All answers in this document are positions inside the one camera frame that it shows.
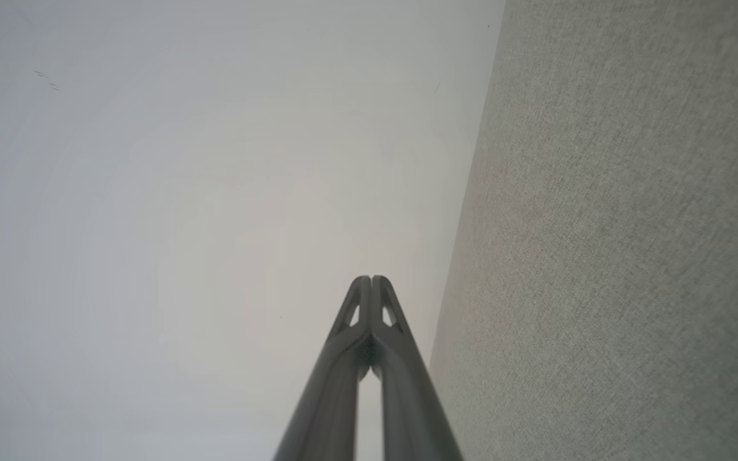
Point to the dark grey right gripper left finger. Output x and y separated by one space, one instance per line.
337 384

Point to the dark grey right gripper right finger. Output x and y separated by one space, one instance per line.
407 397

